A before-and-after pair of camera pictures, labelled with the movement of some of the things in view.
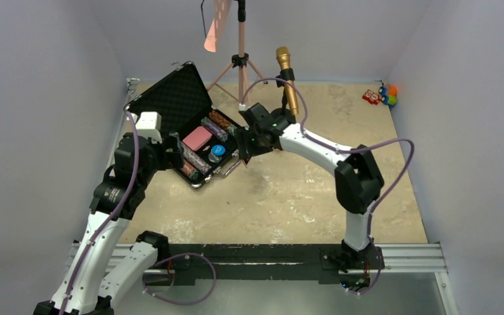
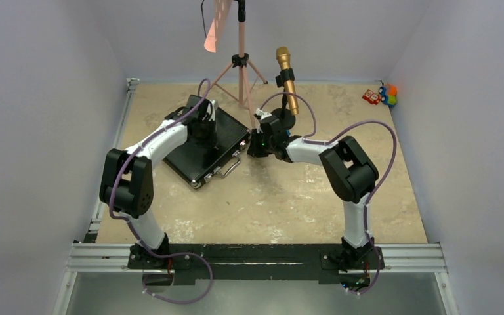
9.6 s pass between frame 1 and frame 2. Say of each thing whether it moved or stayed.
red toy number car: stayed
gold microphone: stayed
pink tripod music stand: stayed
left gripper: moved
